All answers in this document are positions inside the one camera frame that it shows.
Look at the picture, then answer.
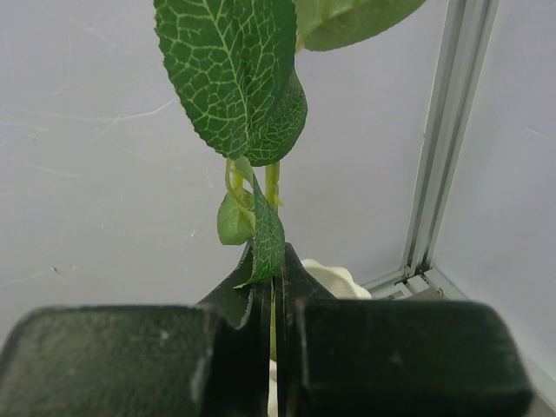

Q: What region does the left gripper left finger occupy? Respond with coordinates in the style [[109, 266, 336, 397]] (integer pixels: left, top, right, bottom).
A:
[[197, 243, 271, 416]]

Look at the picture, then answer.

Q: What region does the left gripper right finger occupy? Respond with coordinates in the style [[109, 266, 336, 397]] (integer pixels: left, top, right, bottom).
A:
[[275, 243, 332, 416]]

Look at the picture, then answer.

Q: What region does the pink artificial flower bunch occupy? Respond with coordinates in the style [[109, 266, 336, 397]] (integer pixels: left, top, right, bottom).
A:
[[153, 0, 427, 361]]

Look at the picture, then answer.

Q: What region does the white ribbed vase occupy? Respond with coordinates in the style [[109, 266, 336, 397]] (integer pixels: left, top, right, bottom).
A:
[[267, 259, 372, 417]]

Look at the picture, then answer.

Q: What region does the aluminium frame post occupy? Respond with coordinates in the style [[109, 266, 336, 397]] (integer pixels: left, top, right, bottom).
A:
[[364, 1, 500, 300]]

